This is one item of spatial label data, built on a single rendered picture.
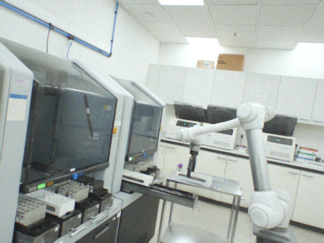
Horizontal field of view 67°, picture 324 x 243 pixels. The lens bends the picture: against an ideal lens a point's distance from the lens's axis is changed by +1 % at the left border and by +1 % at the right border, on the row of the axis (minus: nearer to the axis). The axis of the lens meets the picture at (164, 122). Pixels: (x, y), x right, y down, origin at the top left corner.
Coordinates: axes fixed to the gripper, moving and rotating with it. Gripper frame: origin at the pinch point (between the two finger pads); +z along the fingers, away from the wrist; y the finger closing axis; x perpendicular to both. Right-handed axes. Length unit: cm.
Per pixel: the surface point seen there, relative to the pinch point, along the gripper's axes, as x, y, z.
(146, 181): 20.2, -42.5, 2.9
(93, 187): 35, -84, 0
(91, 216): 26, -93, 12
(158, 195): 9.0, -43.7, 9.2
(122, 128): 38, -57, -33
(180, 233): 4, 13, 59
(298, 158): -109, 239, -6
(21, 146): 33, -134, -28
